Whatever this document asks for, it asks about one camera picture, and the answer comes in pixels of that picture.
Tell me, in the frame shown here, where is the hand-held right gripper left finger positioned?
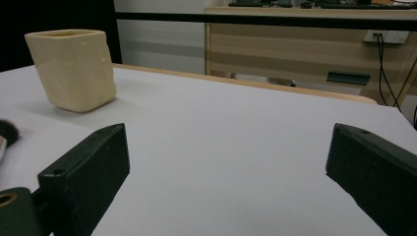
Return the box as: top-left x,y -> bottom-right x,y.
37,123 -> 131,236

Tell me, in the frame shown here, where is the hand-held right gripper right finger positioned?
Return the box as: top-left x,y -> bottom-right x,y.
326,123 -> 417,236

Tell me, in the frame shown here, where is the small dark ball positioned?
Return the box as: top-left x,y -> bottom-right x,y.
0,119 -> 21,161

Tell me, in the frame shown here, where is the cream square cup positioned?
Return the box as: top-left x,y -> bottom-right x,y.
24,29 -> 118,114

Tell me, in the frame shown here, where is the grey chair base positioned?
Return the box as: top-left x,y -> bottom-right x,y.
267,77 -> 297,89

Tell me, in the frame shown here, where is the white power strip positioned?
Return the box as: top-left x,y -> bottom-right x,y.
363,29 -> 410,45

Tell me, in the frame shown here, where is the white cabinet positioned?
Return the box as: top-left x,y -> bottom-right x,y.
113,0 -> 211,76

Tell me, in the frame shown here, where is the light wooden desk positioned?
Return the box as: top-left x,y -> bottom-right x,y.
205,6 -> 417,106

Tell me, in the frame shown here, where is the black curtain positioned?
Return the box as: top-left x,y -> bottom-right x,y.
0,0 -> 123,74

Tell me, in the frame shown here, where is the black keyboard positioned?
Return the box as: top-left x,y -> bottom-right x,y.
228,1 -> 295,9
319,2 -> 411,10

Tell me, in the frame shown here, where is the black power cable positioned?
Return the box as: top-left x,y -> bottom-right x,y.
376,33 -> 403,111
392,48 -> 417,107

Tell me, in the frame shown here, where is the black horizontal frame bar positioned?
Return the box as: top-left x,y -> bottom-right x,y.
115,12 -> 417,32

